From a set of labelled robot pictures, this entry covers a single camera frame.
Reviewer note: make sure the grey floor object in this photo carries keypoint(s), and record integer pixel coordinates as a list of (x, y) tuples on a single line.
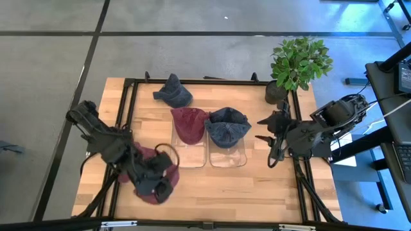
[(11, 147)]

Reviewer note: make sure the black aluminium table frame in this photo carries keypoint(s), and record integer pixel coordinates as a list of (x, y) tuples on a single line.
[(199, 81)]

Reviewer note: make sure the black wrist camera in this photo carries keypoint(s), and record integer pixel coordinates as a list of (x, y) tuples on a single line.
[(283, 106)]

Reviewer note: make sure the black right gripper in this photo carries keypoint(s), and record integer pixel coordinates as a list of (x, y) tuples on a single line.
[(284, 128)]

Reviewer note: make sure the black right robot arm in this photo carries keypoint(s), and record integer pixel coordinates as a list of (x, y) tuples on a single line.
[(334, 118)]

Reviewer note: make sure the black desk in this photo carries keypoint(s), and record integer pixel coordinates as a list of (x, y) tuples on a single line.
[(382, 90)]

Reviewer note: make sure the clear plastic tray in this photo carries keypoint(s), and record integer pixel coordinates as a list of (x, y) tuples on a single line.
[(228, 158), (191, 157)]

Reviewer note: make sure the silver frame bracket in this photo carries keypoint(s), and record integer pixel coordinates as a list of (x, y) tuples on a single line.
[(297, 227), (118, 223)]

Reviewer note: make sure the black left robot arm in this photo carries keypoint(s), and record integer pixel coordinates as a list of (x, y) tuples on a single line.
[(109, 144)]

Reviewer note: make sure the black rolling stand base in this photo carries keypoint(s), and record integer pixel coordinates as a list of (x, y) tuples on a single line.
[(403, 14)]

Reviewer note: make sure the grey frame clamp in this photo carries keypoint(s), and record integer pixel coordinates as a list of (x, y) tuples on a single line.
[(207, 225)]

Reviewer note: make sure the green potted plant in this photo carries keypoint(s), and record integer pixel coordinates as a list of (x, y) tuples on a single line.
[(300, 61)]

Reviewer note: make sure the blue denim cap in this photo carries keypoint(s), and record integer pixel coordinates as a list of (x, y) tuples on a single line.
[(175, 94), (228, 128)]

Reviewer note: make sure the black monitor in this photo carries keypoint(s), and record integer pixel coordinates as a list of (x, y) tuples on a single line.
[(405, 77)]

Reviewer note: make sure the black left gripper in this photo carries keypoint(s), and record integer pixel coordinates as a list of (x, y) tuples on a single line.
[(146, 179)]

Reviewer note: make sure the black stand pole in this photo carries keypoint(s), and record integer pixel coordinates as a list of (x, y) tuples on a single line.
[(396, 57)]

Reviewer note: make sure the black laptop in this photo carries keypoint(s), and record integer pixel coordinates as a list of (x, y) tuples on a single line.
[(404, 160)]

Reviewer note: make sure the maroon cap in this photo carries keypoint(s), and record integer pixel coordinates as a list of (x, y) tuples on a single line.
[(189, 126), (145, 151)]

